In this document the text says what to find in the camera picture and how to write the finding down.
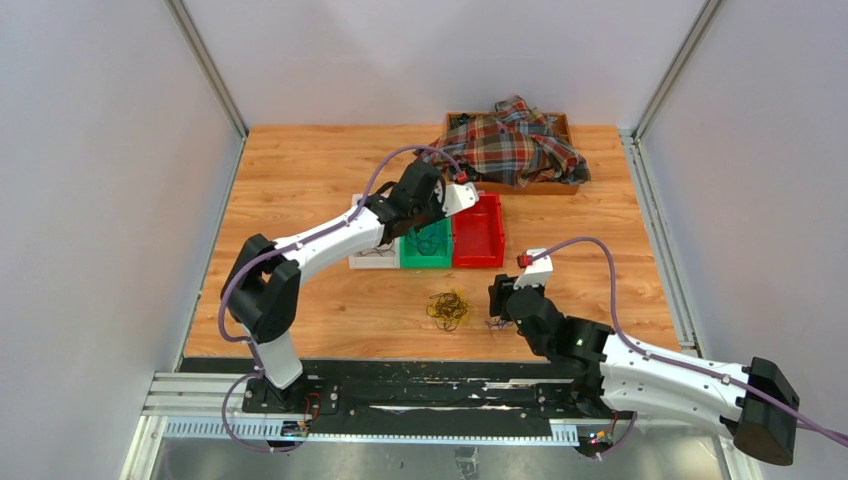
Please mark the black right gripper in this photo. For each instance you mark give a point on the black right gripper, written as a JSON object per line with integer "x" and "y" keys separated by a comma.
{"x": 502, "y": 285}

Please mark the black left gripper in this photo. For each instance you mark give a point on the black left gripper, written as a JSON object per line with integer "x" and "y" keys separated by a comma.
{"x": 439, "y": 198}

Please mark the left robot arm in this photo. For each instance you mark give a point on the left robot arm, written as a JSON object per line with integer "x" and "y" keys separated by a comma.
{"x": 262, "y": 291}

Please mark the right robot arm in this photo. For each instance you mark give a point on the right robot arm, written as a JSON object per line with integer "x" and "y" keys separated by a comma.
{"x": 751, "y": 404}

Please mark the green plastic bin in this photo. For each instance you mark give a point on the green plastic bin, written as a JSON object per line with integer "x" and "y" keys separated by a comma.
{"x": 431, "y": 247}

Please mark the red plastic bin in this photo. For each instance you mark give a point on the red plastic bin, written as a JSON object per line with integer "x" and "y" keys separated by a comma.
{"x": 478, "y": 234}

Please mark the white plastic bin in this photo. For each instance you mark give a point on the white plastic bin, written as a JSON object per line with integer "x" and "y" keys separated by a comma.
{"x": 381, "y": 257}

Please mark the plaid shirt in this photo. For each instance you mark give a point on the plaid shirt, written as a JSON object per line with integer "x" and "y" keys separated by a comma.
{"x": 515, "y": 144}

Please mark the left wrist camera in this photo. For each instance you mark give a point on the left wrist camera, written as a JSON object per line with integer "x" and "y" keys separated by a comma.
{"x": 458, "y": 197}

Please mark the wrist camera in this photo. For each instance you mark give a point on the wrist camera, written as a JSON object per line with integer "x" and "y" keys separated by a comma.
{"x": 537, "y": 267}
{"x": 458, "y": 197}

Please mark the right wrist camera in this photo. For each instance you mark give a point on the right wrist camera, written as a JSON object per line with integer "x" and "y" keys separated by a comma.
{"x": 537, "y": 267}

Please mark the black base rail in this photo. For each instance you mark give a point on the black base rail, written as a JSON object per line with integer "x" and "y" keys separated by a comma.
{"x": 433, "y": 398}

